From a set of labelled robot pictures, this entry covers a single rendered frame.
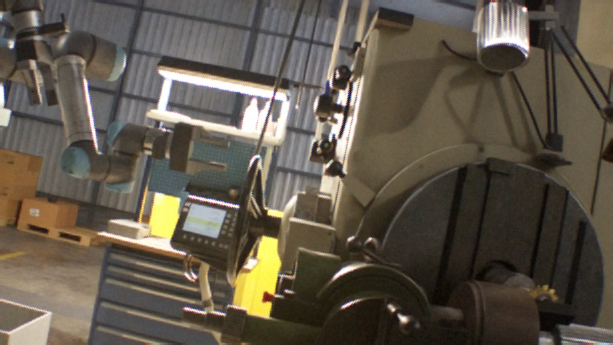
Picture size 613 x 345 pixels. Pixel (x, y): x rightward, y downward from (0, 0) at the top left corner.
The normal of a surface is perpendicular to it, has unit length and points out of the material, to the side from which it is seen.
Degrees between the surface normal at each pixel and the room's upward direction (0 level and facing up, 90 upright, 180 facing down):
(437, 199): 90
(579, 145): 90
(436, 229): 90
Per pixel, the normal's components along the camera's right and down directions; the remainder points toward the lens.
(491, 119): 0.04, -0.06
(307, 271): 0.17, -0.71
